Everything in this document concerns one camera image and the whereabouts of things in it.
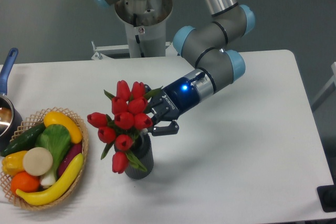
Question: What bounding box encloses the orange fruit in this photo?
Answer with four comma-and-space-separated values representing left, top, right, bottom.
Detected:
10, 172, 40, 195

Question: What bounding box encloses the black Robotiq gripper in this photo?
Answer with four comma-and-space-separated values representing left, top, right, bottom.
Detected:
144, 77, 201, 136

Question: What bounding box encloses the green bok choy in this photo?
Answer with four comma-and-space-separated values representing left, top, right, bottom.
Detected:
35, 124, 71, 188

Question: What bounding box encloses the yellow bell pepper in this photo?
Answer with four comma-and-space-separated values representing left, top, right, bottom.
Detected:
2, 151, 28, 176

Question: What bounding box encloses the purple sweet potato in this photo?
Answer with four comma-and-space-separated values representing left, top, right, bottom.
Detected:
57, 143, 82, 177

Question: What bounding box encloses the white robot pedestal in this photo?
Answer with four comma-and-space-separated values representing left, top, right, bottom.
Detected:
114, 0, 173, 58

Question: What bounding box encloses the yellow banana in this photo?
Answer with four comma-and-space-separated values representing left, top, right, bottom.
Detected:
16, 153, 84, 206

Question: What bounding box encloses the woven wicker basket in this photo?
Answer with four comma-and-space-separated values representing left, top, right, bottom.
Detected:
1, 107, 89, 211

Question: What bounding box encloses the green cucumber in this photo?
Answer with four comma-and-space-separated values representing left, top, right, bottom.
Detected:
1, 123, 46, 157

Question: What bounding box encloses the dark grey ribbed vase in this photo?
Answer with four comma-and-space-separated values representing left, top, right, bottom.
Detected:
125, 134, 154, 179

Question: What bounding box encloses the yellow squash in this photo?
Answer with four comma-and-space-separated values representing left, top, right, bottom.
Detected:
44, 111, 82, 144

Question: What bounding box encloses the black device at edge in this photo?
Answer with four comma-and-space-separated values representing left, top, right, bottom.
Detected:
317, 185, 335, 212

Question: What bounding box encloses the white metal frame bracket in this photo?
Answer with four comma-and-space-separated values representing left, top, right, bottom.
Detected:
91, 41, 179, 60

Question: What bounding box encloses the white frame right edge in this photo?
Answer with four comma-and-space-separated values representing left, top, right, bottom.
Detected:
311, 62, 335, 113

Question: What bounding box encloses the red tulip bouquet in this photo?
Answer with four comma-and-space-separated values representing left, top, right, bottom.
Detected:
87, 80, 162, 174

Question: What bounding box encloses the blue handled saucepan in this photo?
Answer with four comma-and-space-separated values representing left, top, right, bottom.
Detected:
1, 48, 23, 151

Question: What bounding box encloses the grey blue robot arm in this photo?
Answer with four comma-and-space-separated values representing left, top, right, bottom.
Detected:
95, 0, 255, 136

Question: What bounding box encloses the beige round slice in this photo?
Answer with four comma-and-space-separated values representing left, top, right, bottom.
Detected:
23, 147, 53, 176

